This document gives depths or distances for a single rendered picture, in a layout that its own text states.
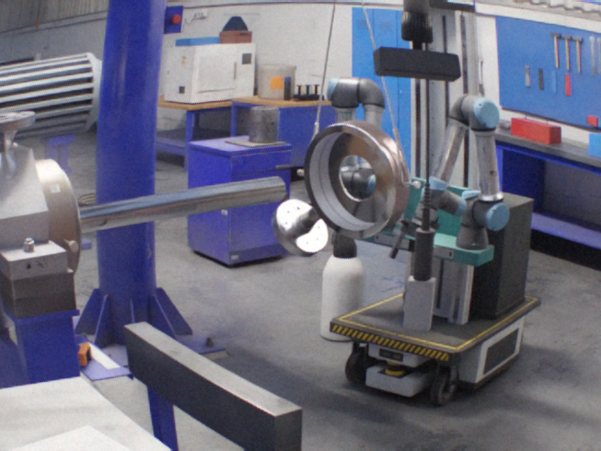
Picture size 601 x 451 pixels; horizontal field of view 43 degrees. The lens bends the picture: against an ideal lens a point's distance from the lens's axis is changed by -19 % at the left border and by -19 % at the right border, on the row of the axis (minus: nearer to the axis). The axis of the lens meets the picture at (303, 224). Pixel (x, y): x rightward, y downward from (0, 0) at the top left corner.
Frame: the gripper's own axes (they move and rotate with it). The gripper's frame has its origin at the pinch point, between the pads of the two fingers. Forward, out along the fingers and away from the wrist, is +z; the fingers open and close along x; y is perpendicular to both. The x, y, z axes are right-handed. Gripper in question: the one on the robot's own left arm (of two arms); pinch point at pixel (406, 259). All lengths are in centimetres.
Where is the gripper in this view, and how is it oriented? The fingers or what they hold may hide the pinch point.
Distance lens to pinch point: 335.6
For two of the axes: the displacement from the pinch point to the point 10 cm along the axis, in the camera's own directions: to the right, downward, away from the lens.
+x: 6.5, 3.1, -6.9
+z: -4.0, 9.2, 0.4
